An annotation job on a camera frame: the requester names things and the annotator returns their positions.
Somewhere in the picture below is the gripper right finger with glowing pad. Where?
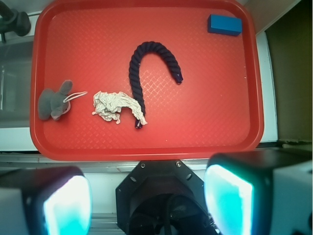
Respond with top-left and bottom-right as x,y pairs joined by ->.
203,149 -> 313,235

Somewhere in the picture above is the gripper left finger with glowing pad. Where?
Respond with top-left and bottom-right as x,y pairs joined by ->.
0,166 -> 92,235

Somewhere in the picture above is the crumpled white paper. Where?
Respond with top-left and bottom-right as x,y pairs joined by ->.
91,91 -> 148,125

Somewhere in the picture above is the red plastic tray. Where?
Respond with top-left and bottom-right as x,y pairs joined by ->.
30,0 -> 264,161

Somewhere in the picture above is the grey plush mouse toy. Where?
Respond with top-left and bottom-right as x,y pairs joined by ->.
38,80 -> 88,120

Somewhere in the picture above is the blue rectangular block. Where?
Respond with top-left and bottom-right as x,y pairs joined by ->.
207,14 -> 243,36

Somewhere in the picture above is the black clamp knob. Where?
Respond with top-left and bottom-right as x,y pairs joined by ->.
0,1 -> 31,44

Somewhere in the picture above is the black octagonal mount plate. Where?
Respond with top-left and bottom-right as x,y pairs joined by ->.
115,160 -> 219,235

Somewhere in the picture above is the dark purple rope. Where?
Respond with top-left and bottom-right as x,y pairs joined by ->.
129,41 -> 184,130

